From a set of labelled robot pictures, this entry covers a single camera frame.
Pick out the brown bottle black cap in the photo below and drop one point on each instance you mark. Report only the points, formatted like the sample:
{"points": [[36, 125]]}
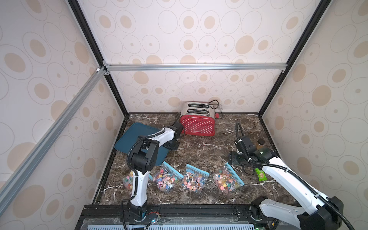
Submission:
{"points": [[260, 143]]}

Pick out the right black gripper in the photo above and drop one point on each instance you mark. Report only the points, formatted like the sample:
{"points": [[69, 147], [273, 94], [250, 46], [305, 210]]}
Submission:
{"points": [[234, 158]]}

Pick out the green candy packet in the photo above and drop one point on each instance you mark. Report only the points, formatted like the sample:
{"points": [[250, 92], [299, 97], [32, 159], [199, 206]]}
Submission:
{"points": [[261, 175]]}

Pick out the red polka dot toaster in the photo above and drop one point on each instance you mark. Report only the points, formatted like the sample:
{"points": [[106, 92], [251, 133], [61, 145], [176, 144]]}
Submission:
{"points": [[198, 118]]}

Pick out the horizontal aluminium frame bar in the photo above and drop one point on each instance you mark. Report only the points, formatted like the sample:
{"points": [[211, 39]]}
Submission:
{"points": [[196, 67]]}

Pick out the left slanted aluminium frame bar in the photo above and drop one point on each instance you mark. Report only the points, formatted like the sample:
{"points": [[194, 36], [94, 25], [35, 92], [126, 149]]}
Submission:
{"points": [[24, 171]]}

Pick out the teal rectangular tray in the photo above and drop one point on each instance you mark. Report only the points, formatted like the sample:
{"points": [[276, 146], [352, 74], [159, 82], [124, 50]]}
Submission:
{"points": [[125, 143]]}

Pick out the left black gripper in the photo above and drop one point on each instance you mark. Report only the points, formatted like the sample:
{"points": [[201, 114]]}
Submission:
{"points": [[166, 145]]}

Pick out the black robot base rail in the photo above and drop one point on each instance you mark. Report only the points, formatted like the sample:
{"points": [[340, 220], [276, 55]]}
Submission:
{"points": [[176, 217]]}

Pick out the candy ziploc bag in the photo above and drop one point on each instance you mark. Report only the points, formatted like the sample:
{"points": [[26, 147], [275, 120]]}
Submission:
{"points": [[195, 179], [227, 180], [129, 181], [167, 177]]}

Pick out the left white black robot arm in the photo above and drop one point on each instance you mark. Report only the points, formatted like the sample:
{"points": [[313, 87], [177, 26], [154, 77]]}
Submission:
{"points": [[146, 147]]}

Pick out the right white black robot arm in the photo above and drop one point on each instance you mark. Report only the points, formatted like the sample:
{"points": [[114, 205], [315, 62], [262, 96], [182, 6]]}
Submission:
{"points": [[316, 211]]}

